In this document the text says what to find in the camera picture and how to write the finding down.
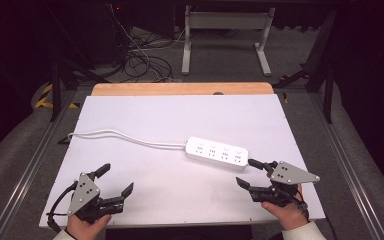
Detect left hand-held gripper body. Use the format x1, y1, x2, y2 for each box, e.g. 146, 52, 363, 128
67, 172, 127, 225

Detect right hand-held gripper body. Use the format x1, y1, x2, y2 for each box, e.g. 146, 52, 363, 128
249, 160, 321, 210

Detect white power strip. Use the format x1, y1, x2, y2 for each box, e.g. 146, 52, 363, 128
184, 136, 250, 172

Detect person's left hand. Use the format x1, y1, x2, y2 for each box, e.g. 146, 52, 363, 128
65, 213, 113, 240

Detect person's right hand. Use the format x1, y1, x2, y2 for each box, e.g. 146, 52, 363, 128
260, 184, 310, 232

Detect yellow black hazard tape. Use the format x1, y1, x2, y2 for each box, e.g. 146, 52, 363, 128
34, 82, 81, 110

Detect black metal stand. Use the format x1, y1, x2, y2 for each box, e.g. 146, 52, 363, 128
273, 6, 338, 125
48, 59, 112, 123

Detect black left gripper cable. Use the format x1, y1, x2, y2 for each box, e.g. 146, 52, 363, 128
45, 180, 79, 234

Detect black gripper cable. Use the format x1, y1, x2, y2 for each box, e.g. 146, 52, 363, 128
45, 180, 79, 234
293, 196, 338, 240

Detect white power strip cable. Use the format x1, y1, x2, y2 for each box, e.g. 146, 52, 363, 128
66, 128, 189, 150

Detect aluminium floor rail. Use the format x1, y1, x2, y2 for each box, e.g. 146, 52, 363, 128
0, 89, 81, 240
308, 93, 384, 240

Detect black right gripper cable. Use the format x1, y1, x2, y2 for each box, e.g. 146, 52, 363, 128
293, 196, 338, 240

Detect black floor cable bundle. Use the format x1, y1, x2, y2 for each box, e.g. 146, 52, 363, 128
106, 3, 188, 84

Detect white floor cable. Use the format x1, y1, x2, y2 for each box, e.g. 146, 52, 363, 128
108, 3, 186, 83

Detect white metal desk frame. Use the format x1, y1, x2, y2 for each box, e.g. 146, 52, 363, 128
180, 4, 277, 77

